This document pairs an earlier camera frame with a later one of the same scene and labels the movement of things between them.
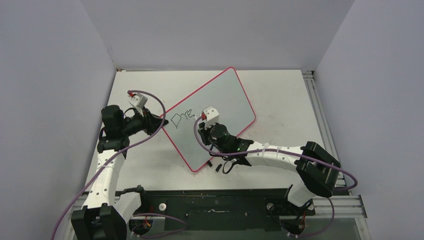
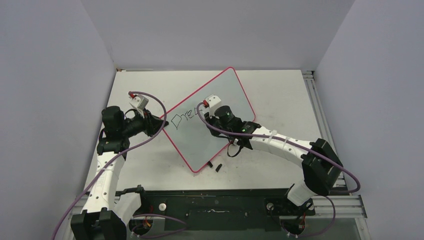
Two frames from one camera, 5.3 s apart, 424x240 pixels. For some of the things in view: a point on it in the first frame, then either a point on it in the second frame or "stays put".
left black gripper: x=150 y=121 stays put
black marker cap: x=218 y=167 stays put
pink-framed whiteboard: x=226 y=94 stays put
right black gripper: x=205 y=132 → x=210 y=119
